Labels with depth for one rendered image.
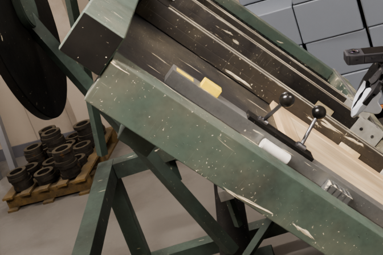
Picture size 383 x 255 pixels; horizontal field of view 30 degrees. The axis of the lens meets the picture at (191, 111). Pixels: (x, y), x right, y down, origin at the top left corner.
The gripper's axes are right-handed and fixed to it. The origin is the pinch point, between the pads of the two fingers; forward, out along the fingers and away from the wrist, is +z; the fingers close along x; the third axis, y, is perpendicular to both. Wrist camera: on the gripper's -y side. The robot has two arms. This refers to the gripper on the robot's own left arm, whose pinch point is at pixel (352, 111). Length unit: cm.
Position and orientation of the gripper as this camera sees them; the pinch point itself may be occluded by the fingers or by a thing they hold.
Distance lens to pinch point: 179.8
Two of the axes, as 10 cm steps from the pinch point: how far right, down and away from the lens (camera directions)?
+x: -0.5, -4.0, 9.2
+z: -4.6, 8.2, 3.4
